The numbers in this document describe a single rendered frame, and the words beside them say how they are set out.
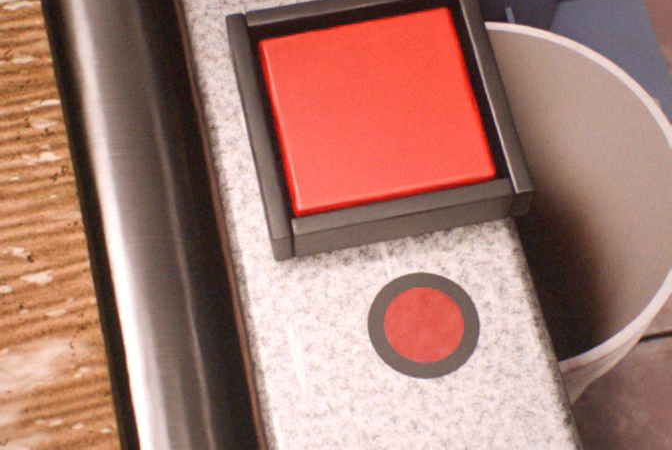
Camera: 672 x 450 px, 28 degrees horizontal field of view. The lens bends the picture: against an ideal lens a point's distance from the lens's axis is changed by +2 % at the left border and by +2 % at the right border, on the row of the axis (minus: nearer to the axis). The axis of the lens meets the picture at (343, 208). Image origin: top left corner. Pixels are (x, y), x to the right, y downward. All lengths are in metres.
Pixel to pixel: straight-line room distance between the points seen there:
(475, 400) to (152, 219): 0.11
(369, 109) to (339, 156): 0.02
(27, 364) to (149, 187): 0.07
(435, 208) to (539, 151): 0.84
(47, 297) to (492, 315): 0.12
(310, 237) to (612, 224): 0.83
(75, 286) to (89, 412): 0.03
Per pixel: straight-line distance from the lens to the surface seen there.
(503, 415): 0.37
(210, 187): 0.44
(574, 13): 1.53
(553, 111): 1.15
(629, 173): 1.12
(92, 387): 0.35
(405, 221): 0.37
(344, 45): 0.40
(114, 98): 0.41
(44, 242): 0.37
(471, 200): 0.37
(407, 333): 0.37
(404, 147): 0.38
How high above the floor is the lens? 1.27
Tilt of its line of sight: 65 degrees down
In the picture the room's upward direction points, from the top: 1 degrees clockwise
